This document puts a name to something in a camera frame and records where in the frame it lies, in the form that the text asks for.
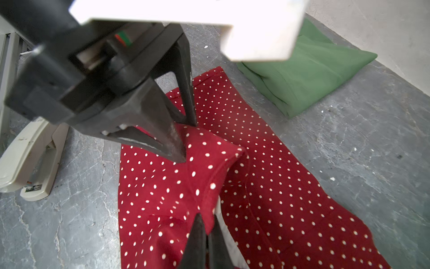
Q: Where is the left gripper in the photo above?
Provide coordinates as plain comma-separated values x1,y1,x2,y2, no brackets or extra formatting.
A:
1,1,186,163

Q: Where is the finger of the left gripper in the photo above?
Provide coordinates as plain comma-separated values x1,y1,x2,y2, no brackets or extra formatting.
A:
151,34,197,127

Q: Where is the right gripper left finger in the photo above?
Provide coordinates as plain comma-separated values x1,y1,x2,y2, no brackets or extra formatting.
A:
178,214,207,269

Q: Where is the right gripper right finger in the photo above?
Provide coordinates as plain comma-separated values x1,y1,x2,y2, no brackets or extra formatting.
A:
207,216,235,269

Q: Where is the green skirt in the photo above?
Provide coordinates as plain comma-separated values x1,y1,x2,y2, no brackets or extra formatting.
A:
237,19,377,118

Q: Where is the beige remote control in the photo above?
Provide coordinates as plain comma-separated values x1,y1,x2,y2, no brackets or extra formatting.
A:
1,118,69,201

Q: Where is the red polka dot skirt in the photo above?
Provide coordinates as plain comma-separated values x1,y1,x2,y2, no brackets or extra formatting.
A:
118,67,389,269

